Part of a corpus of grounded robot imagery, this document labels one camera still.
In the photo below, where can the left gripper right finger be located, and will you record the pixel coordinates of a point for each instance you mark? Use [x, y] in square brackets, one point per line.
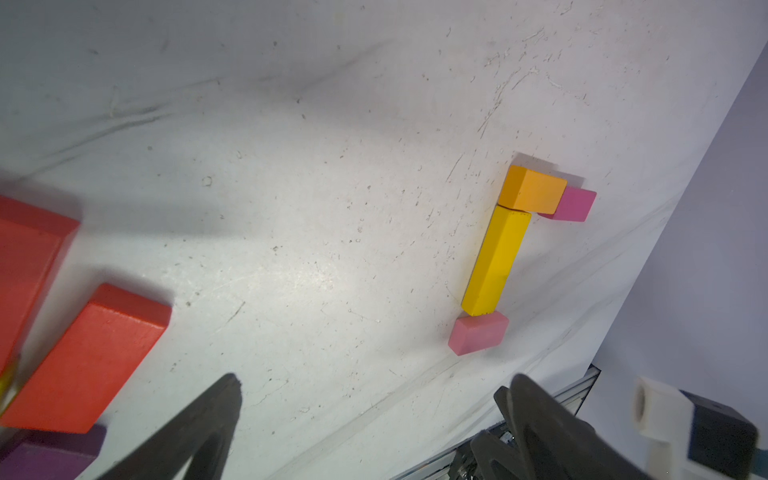
[554, 444]

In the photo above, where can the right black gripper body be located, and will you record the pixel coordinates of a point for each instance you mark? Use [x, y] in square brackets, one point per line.
[493, 453]

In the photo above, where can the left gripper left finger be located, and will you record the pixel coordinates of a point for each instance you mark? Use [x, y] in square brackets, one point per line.
[198, 438]

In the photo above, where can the pink block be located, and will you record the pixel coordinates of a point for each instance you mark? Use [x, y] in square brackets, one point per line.
[476, 333]

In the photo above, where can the yellow block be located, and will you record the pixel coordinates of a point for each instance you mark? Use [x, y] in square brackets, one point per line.
[8, 385]
[496, 258]

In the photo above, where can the purple block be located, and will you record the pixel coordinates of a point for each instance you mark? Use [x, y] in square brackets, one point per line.
[50, 455]

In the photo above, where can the magenta block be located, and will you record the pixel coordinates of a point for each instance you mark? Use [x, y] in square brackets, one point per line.
[574, 206]

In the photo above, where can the orange block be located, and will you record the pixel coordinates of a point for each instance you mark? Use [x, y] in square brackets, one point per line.
[531, 191]

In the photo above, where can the red block right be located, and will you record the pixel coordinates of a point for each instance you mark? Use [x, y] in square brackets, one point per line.
[90, 364]

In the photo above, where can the red block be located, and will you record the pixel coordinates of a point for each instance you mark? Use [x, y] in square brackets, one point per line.
[90, 364]
[34, 242]

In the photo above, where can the red block middle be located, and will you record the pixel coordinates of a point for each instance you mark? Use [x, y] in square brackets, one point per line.
[34, 242]

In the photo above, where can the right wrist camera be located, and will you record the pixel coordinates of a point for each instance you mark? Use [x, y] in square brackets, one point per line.
[692, 437]

